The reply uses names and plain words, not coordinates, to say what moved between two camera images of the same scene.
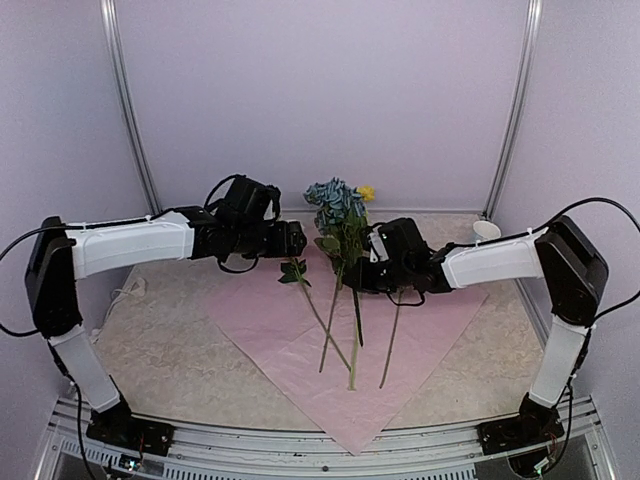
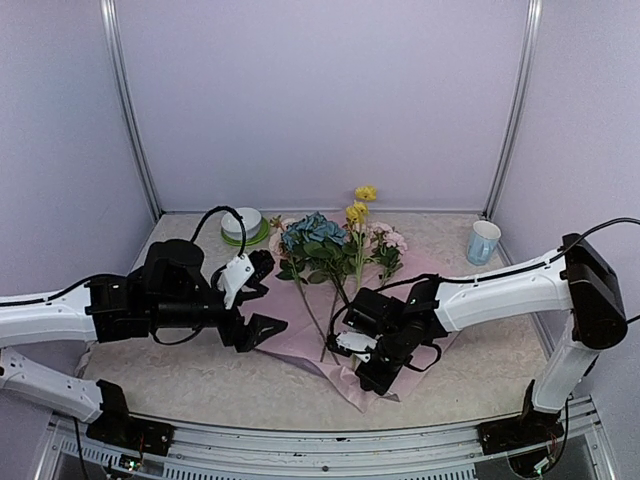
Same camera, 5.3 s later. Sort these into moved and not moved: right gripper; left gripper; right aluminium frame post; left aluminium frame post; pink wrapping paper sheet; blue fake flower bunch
Moved: pink wrapping paper sheet; blue fake flower bunch; right gripper; left gripper
Not moved: left aluminium frame post; right aluminium frame post
